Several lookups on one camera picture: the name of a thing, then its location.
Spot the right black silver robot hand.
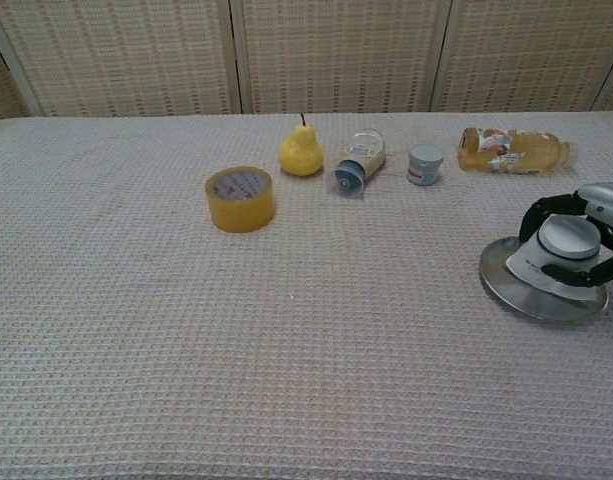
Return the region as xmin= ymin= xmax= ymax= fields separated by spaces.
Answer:
xmin=517 ymin=181 xmax=613 ymax=290

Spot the white pill bottle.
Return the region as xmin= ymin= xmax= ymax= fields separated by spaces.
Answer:
xmin=504 ymin=214 xmax=608 ymax=303

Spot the silver metal plate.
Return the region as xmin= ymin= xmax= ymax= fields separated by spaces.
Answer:
xmin=478 ymin=235 xmax=612 ymax=322

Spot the amber juice bottle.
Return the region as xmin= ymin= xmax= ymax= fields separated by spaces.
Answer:
xmin=457 ymin=126 xmax=580 ymax=176

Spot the small jar grey lid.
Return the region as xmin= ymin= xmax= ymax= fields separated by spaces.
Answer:
xmin=406 ymin=144 xmax=445 ymax=187

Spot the beige squeeze sauce bottle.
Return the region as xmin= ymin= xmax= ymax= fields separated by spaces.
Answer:
xmin=333 ymin=128 xmax=388 ymax=197

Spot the yellow pear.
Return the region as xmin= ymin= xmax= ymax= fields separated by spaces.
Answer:
xmin=277 ymin=112 xmax=325 ymax=178

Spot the woven bamboo folding screen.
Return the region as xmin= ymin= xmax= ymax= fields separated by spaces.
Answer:
xmin=0 ymin=0 xmax=613 ymax=126

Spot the yellowish packing tape roll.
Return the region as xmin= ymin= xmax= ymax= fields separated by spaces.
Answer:
xmin=204 ymin=166 xmax=277 ymax=234

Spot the pale woven fringed tablecloth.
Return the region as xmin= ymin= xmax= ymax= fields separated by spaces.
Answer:
xmin=0 ymin=109 xmax=613 ymax=480

